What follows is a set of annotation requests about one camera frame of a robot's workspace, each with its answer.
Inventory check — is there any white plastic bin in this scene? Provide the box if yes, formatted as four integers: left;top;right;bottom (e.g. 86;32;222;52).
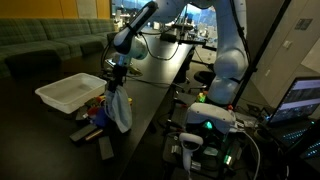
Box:
34;72;108;115

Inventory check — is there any green plaid sofa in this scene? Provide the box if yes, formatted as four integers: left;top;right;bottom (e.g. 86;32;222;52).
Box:
0;17;116;80

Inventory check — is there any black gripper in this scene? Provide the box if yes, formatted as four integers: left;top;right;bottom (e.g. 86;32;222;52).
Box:
107;64;130;95

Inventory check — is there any open laptop lit screen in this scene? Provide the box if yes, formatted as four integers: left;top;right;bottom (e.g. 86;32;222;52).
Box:
265;76;320;148

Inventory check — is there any black electronics box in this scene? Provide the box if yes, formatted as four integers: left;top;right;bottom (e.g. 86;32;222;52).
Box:
162;132;243;176

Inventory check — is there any white cable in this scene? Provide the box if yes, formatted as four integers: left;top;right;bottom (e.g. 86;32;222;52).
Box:
233;129;262;180

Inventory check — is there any dark rectangular block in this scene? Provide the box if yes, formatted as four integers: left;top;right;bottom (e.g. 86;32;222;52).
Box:
75;105;89;122
68;123;99;144
97;134;115;162

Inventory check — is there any black office chair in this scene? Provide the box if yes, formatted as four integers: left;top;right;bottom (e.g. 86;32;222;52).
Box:
193;69;217;92

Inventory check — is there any white VR controller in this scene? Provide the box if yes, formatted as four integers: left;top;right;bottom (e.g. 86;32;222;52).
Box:
178;132;205;175

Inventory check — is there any white VR headset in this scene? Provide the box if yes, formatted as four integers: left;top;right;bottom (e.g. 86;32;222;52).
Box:
184;101;237;135

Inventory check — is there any black diagonal pole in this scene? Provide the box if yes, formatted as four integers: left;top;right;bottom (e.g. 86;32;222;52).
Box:
230;0;293;108

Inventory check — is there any large black chair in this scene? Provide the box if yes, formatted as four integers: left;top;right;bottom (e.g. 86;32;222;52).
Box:
4;48;63;78

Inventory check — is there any white terry towel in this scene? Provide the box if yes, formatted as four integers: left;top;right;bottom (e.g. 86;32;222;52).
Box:
104;84;134;134

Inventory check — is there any blue plush toy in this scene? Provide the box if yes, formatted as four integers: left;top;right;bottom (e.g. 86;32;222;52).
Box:
94;106;110;128

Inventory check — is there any dark wall sign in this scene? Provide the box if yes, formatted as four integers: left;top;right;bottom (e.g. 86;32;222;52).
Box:
294;17;315;31

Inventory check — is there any wall light switch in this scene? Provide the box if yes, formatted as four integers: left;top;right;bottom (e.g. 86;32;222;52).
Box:
282;38;294;50

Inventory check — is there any dark cylindrical marker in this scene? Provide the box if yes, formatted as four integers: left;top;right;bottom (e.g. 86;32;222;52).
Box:
84;128;105;143

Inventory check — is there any red plastic toy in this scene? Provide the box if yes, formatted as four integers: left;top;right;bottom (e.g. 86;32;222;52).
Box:
86;105;100;117

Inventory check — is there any small green yellow object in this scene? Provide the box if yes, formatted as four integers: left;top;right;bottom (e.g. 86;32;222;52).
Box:
196;91;209;103

